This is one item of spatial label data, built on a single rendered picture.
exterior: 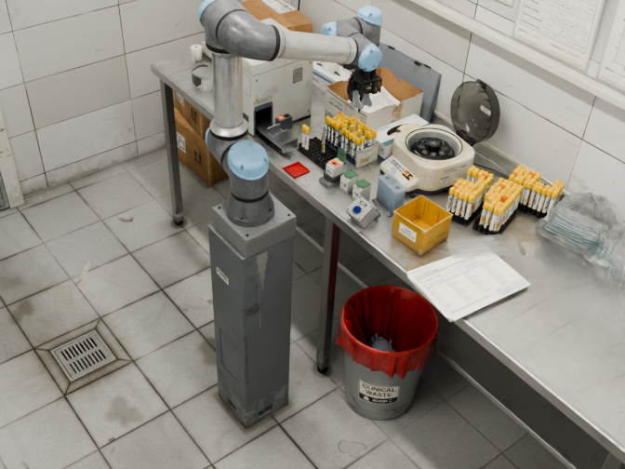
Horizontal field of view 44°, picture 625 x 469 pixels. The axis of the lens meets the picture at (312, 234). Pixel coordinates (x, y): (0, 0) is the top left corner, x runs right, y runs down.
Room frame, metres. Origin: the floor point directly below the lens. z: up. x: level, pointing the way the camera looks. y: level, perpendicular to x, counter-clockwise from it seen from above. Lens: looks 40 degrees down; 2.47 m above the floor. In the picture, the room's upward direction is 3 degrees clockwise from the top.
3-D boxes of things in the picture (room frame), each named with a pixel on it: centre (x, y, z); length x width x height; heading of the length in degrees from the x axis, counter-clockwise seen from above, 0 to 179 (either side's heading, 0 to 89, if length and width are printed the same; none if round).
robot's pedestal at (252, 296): (1.88, 0.20, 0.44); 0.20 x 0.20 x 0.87; 40
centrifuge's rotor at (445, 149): (2.25, -0.40, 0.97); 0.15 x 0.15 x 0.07
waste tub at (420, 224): (1.89, -0.34, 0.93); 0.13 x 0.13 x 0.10; 45
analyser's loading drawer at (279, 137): (2.39, 0.16, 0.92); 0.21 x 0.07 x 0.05; 40
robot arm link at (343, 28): (2.15, -0.06, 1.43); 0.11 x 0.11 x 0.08; 31
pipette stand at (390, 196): (2.04, -0.25, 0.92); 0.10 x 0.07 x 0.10; 32
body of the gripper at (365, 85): (2.21, -0.14, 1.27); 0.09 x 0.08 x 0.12; 31
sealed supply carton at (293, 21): (3.10, 0.22, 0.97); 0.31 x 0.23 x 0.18; 33
